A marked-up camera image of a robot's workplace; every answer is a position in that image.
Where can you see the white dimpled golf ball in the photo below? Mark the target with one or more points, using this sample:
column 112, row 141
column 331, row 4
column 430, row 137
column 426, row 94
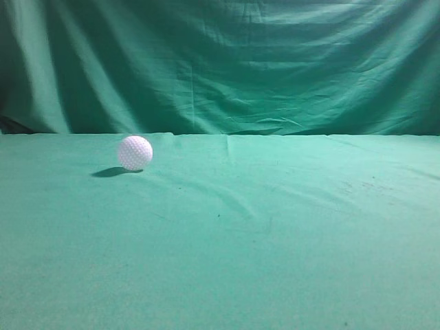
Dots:
column 134, row 153

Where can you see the green table cloth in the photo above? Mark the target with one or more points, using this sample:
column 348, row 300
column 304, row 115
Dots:
column 220, row 232

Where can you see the green backdrop curtain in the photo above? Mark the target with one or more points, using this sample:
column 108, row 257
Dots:
column 220, row 67

